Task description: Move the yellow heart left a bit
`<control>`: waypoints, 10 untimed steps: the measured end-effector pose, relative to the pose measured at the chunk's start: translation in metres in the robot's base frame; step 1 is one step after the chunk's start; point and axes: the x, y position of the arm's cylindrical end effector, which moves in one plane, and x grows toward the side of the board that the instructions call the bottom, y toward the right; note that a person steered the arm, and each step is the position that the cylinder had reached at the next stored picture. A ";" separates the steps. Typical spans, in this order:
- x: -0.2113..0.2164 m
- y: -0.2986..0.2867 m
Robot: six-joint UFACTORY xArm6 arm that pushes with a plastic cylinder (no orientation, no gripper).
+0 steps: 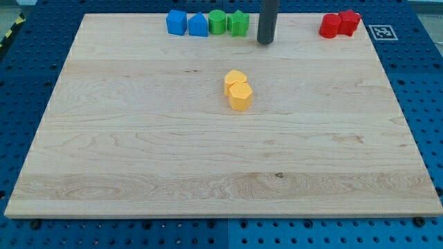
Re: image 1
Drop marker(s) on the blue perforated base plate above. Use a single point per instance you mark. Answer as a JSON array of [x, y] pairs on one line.
[[33, 62]]

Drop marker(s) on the light wooden board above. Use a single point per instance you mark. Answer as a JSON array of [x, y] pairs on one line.
[[138, 127]]

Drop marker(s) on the yellow heart block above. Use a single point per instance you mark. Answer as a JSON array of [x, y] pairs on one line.
[[232, 77]]

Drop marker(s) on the white fiducial marker tag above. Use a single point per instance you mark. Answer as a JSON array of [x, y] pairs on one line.
[[382, 32]]

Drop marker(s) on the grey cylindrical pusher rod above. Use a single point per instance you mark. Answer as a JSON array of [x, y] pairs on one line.
[[267, 21]]

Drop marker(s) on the yellow hexagon block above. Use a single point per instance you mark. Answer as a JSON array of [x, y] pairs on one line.
[[240, 96]]

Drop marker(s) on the red star block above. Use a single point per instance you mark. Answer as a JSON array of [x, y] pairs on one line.
[[349, 22]]

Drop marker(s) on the blue pentagon house block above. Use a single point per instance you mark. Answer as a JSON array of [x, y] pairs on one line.
[[198, 25]]

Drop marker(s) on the green cylinder block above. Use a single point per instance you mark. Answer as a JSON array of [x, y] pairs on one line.
[[217, 22]]

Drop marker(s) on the red cylinder block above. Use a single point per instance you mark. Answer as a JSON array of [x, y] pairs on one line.
[[329, 26]]

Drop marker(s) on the blue cube block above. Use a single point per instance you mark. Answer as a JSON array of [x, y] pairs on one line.
[[177, 23]]

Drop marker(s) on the green star block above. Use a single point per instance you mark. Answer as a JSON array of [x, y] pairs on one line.
[[238, 23]]

